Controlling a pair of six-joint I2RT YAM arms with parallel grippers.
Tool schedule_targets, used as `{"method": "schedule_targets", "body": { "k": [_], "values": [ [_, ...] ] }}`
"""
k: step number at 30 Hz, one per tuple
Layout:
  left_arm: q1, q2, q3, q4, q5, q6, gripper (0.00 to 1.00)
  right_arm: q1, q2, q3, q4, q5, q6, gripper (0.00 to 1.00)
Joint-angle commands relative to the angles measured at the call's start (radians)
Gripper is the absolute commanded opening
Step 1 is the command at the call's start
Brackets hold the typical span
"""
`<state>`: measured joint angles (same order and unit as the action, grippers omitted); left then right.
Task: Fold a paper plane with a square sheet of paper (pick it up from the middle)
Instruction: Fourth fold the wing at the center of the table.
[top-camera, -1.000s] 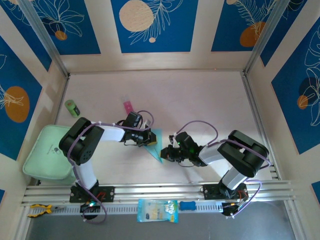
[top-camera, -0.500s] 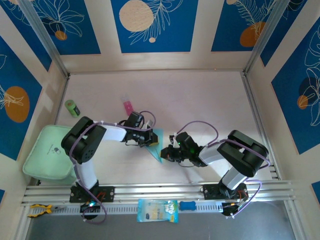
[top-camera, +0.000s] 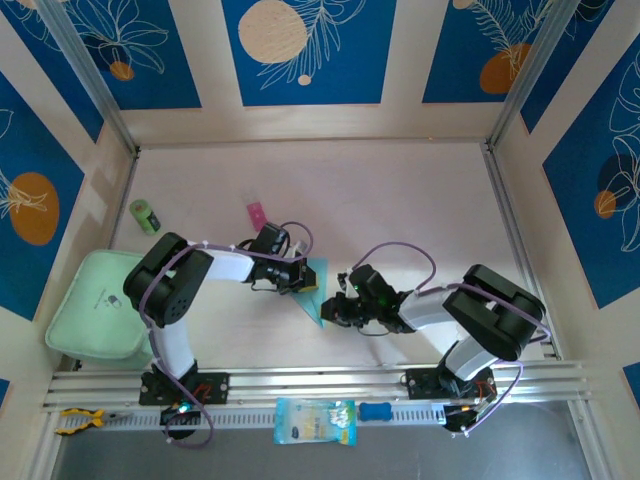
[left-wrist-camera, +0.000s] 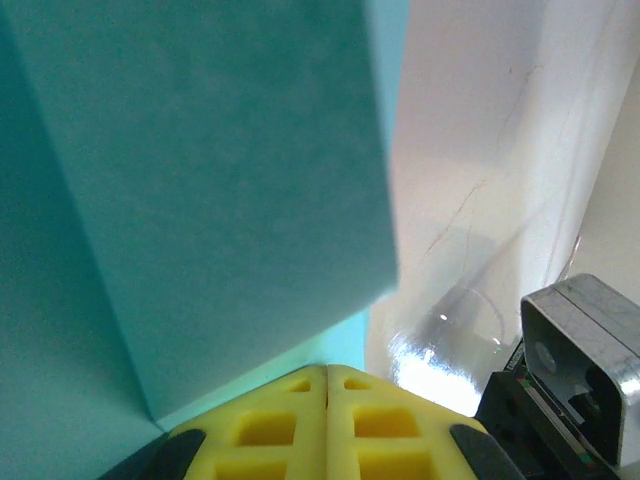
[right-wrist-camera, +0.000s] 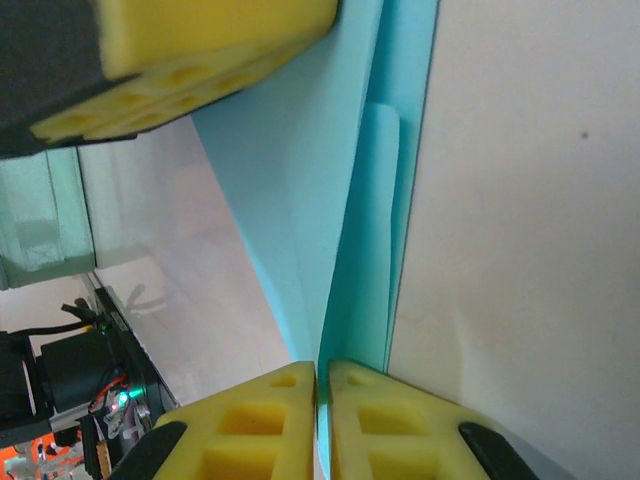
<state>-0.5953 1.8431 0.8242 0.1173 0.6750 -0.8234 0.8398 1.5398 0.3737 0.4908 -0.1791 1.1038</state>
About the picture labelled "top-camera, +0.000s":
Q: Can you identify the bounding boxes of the light blue cloth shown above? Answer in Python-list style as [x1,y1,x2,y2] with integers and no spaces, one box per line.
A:
[292,257,330,329]

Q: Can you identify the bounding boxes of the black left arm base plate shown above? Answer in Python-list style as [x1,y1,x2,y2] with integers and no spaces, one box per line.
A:
[138,371,231,406]

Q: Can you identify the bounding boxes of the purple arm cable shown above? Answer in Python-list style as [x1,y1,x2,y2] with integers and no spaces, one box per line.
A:
[349,242,551,436]
[139,221,315,449]

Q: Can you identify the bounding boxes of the black controller board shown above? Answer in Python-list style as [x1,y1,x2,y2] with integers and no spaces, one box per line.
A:
[159,403,202,427]
[442,403,482,434]

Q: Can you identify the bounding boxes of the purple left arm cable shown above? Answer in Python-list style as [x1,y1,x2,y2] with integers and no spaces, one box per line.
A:
[139,221,315,449]

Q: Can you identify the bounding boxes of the slotted grey cable duct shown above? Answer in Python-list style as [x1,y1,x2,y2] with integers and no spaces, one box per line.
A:
[54,403,449,435]

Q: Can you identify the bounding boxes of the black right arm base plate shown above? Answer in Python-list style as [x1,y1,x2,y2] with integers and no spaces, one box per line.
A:
[405,367,499,401]

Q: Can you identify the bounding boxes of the aluminium table edge rail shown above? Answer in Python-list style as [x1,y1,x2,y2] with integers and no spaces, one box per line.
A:
[482,145,561,359]
[107,149,142,249]

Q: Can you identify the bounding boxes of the aluminium frame post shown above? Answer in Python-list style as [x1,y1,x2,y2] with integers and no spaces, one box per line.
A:
[483,0,585,151]
[37,0,142,154]

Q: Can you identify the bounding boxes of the blue bone-shaped block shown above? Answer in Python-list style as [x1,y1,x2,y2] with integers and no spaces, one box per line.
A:
[358,401,392,423]

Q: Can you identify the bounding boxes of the green bottle with black label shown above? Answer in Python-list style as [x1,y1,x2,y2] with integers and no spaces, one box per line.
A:
[128,198,162,237]

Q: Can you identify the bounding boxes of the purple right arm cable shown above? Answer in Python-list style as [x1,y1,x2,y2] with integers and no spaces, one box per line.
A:
[349,242,551,436]

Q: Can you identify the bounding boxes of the mint green tray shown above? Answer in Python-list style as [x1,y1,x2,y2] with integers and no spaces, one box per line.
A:
[44,249,156,371]

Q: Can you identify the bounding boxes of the blue and white wipes packet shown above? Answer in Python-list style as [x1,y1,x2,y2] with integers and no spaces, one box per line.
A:
[273,397,359,447]

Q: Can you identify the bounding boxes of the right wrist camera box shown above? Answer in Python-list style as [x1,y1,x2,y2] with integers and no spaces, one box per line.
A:
[337,265,397,307]

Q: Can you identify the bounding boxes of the aluminium mounting rail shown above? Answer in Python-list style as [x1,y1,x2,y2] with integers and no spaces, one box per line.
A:
[42,362,591,411]

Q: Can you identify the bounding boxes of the yellow-handled pliers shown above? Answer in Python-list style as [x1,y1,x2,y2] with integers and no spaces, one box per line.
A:
[54,407,134,436]

